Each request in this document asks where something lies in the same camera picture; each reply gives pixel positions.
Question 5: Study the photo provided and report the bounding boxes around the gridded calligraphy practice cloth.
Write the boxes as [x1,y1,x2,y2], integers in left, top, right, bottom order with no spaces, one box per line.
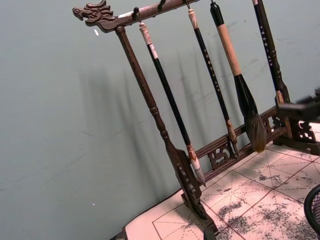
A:
[124,143,320,240]

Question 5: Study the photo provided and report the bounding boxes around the thin dark brush, tan tip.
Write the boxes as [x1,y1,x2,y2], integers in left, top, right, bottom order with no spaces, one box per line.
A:
[251,0,286,105]

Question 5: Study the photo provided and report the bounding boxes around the thin black brush, white cap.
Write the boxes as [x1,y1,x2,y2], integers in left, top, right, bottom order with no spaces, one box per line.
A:
[187,8,240,159]

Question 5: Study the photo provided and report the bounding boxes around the black mesh basket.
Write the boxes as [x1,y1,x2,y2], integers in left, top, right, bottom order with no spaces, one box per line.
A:
[303,184,320,235]

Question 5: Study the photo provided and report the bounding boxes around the black brush with white cap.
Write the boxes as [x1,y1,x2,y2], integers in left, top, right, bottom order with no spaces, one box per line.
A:
[138,21,207,188]

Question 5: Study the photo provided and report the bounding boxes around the dark wooden dragon brush rack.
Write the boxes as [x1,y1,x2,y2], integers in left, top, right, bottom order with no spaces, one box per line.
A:
[72,0,320,240]

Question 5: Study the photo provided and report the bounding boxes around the large brush with beige handle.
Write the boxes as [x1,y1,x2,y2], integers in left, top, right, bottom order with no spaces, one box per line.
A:
[209,0,267,154]

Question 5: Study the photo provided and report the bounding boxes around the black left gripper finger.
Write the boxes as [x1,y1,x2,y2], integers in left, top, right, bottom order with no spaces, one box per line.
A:
[276,86,320,124]

